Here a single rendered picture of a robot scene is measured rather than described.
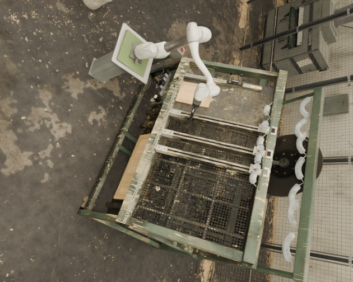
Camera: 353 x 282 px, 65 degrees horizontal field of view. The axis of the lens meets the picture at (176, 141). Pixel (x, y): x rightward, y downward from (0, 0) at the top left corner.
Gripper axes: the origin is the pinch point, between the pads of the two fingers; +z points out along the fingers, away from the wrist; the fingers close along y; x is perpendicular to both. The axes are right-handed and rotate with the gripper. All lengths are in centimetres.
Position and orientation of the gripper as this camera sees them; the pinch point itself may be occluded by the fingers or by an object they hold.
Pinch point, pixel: (190, 118)
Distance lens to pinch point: 290.9
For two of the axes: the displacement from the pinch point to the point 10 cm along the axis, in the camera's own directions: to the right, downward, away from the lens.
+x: 9.1, 3.9, -1.2
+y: -3.4, 5.5, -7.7
